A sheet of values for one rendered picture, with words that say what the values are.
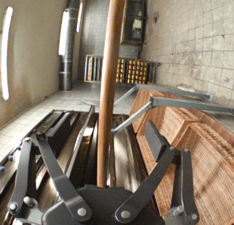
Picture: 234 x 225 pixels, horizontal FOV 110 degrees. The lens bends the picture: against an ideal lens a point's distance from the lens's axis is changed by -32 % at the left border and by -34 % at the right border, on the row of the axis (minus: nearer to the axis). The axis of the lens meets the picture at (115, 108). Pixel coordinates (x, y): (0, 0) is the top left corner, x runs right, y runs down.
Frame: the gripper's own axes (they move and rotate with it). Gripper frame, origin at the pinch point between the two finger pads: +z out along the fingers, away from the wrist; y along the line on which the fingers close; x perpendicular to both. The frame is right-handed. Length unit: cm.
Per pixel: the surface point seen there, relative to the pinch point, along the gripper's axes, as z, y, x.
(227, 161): 3.1, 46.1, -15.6
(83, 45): 505, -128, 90
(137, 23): 438, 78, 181
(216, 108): 45, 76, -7
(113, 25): 6.9, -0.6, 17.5
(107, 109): 6.9, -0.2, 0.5
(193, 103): 44, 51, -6
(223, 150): 10, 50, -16
